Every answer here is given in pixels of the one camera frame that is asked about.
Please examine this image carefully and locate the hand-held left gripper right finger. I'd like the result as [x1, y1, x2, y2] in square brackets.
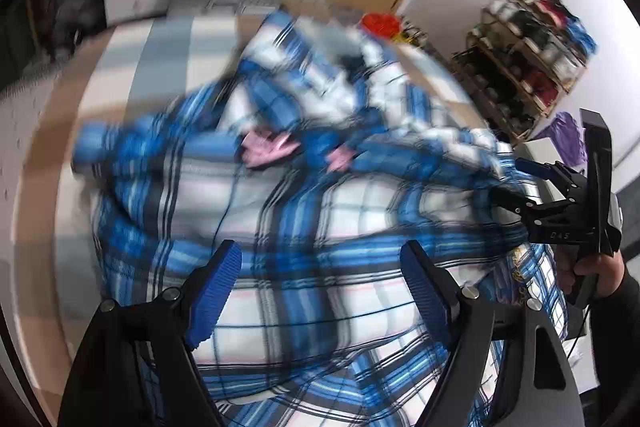
[400, 241, 583, 427]

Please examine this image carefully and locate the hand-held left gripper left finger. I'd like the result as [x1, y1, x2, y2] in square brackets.
[57, 239, 243, 427]

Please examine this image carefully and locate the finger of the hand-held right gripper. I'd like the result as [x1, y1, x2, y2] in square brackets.
[515, 159, 587, 200]
[487, 187, 551, 221]

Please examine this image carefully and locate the blue plaid garment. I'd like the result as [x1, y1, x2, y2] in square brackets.
[70, 9, 568, 427]

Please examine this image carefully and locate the person's right forearm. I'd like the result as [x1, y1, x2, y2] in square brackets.
[590, 267, 640, 390]

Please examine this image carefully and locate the person's right hand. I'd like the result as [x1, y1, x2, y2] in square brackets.
[557, 251, 627, 303]

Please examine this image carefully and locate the purple cloth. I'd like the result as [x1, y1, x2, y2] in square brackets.
[542, 112, 586, 162]

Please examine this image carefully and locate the wooden shoe rack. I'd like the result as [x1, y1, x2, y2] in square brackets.
[450, 0, 598, 142]

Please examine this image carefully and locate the red object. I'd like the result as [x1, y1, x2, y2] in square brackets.
[360, 12, 403, 38]

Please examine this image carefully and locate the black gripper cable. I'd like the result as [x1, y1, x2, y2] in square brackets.
[565, 302, 593, 358]

